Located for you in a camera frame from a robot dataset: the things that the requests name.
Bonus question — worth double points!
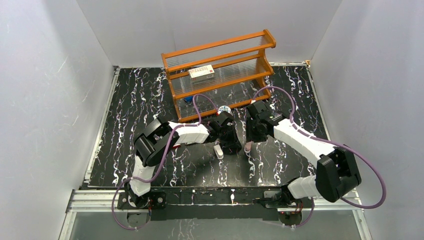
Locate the white stapler part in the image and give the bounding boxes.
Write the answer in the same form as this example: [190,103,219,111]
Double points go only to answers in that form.
[213,144,224,160]

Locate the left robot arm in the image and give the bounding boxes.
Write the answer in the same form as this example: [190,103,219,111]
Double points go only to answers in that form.
[124,111,242,209]

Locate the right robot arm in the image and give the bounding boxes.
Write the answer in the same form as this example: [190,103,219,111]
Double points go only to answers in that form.
[245,100,362,207]

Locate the round patterned tape roll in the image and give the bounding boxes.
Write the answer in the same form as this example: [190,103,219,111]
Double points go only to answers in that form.
[217,105,232,115]

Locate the small blue object on shelf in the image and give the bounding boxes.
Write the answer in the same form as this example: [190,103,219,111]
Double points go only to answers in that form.
[183,96,193,103]

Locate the orange wooden shelf rack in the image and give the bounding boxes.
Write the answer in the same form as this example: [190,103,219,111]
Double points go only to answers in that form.
[161,29,277,123]

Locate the white red staple box on shelf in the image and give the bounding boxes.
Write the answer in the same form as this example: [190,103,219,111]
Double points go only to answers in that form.
[188,64,215,82]

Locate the black base bar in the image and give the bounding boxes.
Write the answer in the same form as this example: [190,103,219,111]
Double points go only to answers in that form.
[145,186,315,222]

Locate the aluminium rail frame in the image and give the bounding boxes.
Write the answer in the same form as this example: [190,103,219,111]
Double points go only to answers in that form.
[58,187,374,240]

